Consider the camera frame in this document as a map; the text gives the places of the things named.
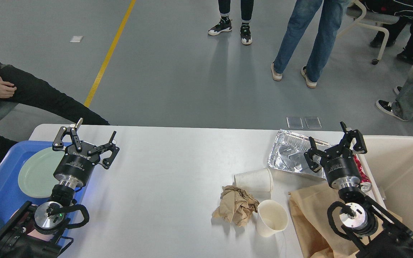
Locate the person in blue jeans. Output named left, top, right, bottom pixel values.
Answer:
left=271, top=0, right=350, bottom=89

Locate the beige plastic bin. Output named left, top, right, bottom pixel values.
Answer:
left=359, top=135, right=413, bottom=231

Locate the floor plate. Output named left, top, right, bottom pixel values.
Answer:
left=286, top=116, right=304, bottom=130
left=304, top=116, right=322, bottom=129

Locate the left floor plate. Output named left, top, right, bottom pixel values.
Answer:
left=286, top=116, right=304, bottom=130

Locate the lying white paper cup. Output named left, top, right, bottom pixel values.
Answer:
left=234, top=168, right=274, bottom=192

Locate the upright white paper cup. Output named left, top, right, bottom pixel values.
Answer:
left=256, top=200, right=289, bottom=237

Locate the grey office chair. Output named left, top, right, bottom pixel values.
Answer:
left=0, top=101, right=18, bottom=121

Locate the person in striped trousers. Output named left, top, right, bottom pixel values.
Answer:
left=363, top=0, right=413, bottom=64

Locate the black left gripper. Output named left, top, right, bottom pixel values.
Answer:
left=52, top=118, right=120, bottom=188

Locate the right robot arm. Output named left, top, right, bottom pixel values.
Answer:
left=304, top=122, right=413, bottom=258

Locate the aluminium foil tray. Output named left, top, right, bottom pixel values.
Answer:
left=268, top=129, right=326, bottom=180

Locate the seated person in black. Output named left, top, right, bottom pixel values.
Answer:
left=0, top=40, right=111, bottom=162

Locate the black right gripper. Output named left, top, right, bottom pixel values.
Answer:
left=304, top=121, right=367, bottom=189

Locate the crushed red can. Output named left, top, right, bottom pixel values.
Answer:
left=353, top=155, right=372, bottom=193

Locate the pink mug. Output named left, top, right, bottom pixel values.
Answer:
left=18, top=212, right=54, bottom=241

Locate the brown paper bag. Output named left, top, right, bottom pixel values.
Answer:
left=288, top=181, right=403, bottom=258

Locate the white rolling chair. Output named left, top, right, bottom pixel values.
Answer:
left=337, top=0, right=399, bottom=65

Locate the blue plastic tray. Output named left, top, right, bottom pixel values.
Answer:
left=0, top=140, right=96, bottom=258

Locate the person with black sneakers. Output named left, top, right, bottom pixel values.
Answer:
left=208, top=0, right=255, bottom=46

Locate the right floor plate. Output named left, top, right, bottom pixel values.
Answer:
left=304, top=116, right=322, bottom=129

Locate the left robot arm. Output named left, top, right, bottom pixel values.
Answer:
left=0, top=119, right=119, bottom=258

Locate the green plate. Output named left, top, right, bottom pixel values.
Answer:
left=18, top=147, right=64, bottom=198

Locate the crumpled brown paper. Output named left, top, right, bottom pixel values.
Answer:
left=212, top=186, right=260, bottom=227

